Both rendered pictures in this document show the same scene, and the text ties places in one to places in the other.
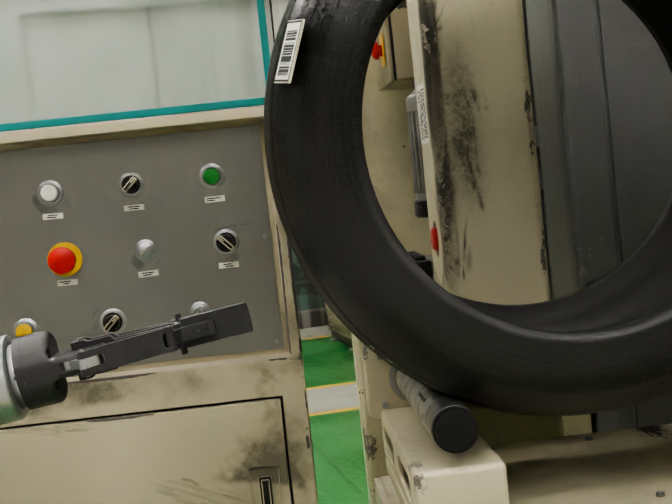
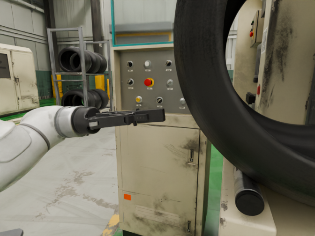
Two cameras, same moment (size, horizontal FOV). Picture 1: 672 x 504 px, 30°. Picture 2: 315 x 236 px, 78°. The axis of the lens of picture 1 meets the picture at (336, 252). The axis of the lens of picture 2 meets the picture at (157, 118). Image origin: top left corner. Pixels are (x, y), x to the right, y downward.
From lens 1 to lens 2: 0.86 m
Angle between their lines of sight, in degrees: 24
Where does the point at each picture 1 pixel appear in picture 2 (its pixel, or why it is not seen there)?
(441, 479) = (235, 225)
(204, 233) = not seen: hidden behind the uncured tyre
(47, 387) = (84, 129)
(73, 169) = (154, 57)
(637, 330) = not seen: outside the picture
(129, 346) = (109, 120)
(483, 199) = (284, 77)
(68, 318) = (149, 98)
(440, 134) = (270, 47)
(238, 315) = (158, 114)
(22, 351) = (78, 114)
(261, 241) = not seen: hidden behind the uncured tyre
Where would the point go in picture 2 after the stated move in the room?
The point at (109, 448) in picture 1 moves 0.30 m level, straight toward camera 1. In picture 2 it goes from (153, 133) to (138, 153)
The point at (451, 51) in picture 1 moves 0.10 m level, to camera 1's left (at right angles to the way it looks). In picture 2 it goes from (284, 10) to (246, 14)
